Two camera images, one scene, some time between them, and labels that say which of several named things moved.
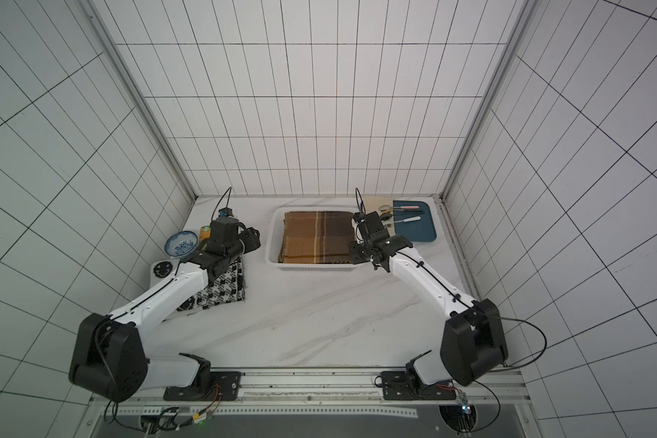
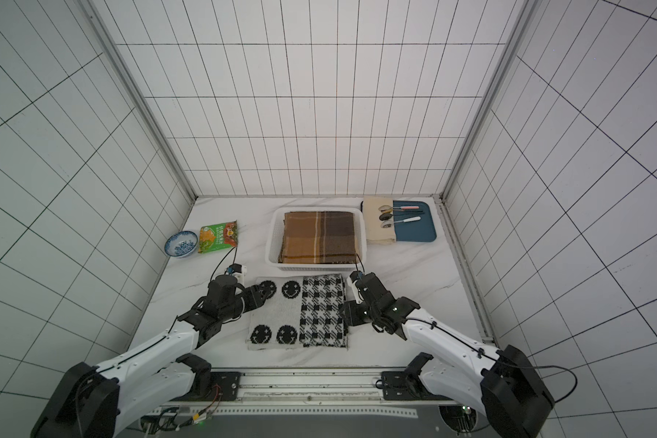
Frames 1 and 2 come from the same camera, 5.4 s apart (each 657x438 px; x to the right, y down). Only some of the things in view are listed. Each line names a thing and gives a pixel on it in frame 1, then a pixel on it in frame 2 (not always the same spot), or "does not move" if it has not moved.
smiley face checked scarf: [227, 288] to [299, 312]
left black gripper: [252, 239] to [255, 298]
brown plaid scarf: [317, 237] does not move
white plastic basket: [275, 234] does not move
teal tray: [421, 230] does not move
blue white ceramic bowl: [181, 244] does not move
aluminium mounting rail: [325, 391] does not move
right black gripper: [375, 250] to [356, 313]
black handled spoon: [388, 216] does not move
